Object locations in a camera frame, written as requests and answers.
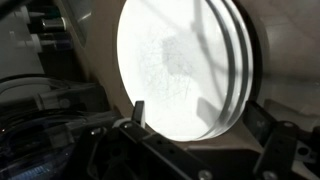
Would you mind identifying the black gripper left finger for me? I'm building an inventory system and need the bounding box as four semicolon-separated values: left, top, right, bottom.
132;101;145;126

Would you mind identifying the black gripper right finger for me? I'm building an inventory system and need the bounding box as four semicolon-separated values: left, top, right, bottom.
243;101;277;146

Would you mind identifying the white plate stack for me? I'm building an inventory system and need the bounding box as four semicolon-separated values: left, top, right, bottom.
200;0;254;140

